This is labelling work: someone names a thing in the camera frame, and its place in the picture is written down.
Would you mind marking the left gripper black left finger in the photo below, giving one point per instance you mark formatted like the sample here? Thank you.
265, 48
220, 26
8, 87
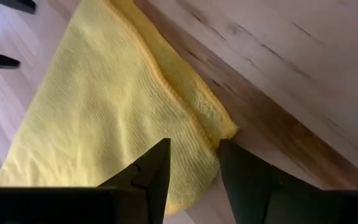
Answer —
148, 186

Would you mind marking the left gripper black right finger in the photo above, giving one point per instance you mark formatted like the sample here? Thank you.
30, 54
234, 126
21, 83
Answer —
253, 193

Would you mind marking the yellow microfiber towel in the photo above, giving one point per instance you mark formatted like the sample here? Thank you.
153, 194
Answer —
104, 93

